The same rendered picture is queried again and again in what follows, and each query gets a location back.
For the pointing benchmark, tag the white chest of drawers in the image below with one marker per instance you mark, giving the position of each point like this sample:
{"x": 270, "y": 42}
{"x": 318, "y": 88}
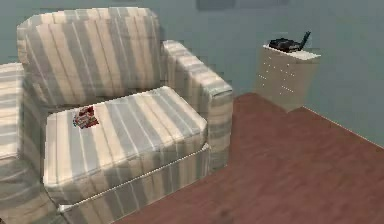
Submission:
{"x": 285, "y": 80}

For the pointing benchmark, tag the striped beige grey sofa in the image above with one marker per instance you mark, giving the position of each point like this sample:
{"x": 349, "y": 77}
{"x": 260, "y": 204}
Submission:
{"x": 133, "y": 120}

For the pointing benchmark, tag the red white crumpled packet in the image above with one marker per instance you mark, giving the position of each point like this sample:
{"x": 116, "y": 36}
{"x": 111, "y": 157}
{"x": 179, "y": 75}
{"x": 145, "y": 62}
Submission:
{"x": 85, "y": 117}

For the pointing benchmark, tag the dark framed wall picture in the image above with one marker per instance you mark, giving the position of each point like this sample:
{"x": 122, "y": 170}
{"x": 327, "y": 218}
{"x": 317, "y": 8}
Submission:
{"x": 216, "y": 3}

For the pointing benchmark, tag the black device with antenna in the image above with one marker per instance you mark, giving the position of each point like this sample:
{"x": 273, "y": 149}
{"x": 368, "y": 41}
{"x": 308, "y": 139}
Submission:
{"x": 286, "y": 44}

